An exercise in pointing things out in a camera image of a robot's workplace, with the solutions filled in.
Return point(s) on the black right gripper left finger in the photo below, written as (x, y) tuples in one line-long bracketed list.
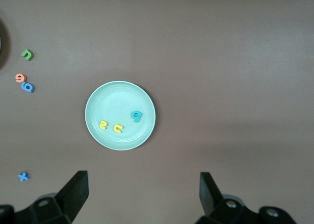
[(70, 199)]

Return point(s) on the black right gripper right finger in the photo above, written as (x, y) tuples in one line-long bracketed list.
[(213, 202)]

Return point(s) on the yellow foam letter s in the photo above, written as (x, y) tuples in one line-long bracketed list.
[(103, 125)]

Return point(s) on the teal foam letter b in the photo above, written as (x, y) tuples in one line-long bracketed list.
[(137, 116)]

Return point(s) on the blue foam letter x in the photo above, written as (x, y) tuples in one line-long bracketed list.
[(23, 176)]

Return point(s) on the green plate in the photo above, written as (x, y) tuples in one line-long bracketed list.
[(115, 101)]

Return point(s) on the blue foam letter g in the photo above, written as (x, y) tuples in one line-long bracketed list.
[(27, 87)]

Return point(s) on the orange o letter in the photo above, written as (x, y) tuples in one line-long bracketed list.
[(20, 78)]

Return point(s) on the green foam letter u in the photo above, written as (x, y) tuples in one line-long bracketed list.
[(27, 55)]

